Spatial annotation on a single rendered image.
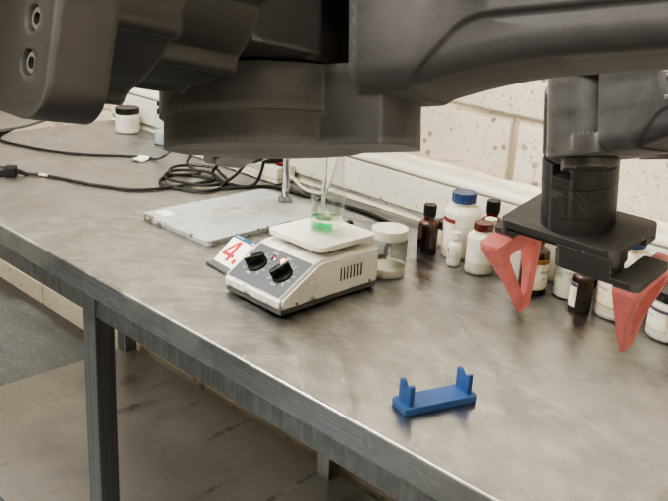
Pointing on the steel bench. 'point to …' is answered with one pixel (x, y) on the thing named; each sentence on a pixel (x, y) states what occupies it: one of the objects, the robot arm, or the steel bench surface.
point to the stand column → (285, 183)
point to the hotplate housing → (315, 276)
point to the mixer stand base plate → (229, 216)
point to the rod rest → (423, 402)
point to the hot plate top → (295, 231)
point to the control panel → (268, 270)
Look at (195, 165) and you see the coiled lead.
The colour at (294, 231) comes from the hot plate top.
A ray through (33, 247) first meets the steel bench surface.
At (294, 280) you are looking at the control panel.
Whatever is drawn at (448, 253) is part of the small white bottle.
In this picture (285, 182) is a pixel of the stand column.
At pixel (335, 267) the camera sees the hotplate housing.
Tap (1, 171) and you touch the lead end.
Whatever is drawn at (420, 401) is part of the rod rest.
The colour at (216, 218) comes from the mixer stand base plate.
